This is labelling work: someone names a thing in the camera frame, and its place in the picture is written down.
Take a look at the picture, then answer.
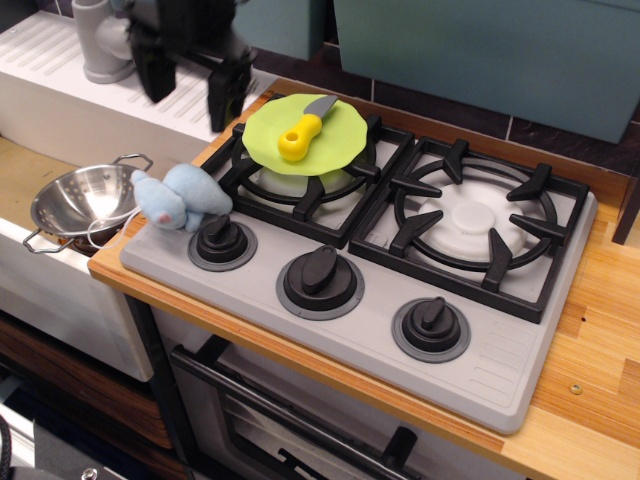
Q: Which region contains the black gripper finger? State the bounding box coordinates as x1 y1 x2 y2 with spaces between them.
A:
207 64 251 133
133 46 176 103

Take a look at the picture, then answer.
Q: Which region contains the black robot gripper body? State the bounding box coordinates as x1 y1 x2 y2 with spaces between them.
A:
124 1 255 75

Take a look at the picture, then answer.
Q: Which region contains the yellow handled toy knife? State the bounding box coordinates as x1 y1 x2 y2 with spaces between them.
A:
277 95 337 162

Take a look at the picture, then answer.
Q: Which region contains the light blue plush toy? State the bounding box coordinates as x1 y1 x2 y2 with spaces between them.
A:
131 164 233 233

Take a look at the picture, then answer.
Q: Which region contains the grey toy faucet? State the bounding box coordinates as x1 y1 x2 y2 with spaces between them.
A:
71 0 135 84

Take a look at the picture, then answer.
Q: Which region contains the white toy sink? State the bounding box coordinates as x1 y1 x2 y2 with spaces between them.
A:
0 10 276 384

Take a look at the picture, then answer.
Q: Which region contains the green plastic plate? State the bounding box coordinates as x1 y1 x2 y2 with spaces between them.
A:
242 94 368 177

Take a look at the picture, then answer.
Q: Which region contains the steel colander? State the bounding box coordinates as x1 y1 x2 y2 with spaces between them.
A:
22 153 153 254

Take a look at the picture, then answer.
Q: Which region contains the left black burner grate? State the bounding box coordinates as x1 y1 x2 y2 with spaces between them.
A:
201 115 415 248

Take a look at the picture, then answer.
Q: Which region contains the black burner grate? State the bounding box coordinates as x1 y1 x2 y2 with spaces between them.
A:
201 115 415 248
349 137 598 324

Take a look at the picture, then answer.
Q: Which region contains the left black stove knob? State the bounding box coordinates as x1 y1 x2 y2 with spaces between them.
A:
188 215 258 272

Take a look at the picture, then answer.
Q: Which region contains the black stove knob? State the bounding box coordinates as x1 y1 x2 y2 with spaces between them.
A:
276 245 365 321
391 297 471 364
188 215 258 272

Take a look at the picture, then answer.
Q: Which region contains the middle black stove knob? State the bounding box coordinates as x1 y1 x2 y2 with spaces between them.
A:
276 245 365 321

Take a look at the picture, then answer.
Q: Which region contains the grey toy stove top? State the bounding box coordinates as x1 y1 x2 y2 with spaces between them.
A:
121 129 597 434

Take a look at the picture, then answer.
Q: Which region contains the right black burner grate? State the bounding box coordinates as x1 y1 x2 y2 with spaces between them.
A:
349 137 598 324

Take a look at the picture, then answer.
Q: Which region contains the right black stove knob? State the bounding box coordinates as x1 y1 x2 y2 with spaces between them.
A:
391 297 471 364

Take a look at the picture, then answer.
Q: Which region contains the toy oven door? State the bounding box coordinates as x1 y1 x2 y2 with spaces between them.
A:
168 333 426 480

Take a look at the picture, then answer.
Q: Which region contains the teal box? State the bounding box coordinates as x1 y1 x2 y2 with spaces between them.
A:
334 1 639 143

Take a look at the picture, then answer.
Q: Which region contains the black braided cable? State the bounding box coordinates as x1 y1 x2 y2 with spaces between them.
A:
0 414 14 480

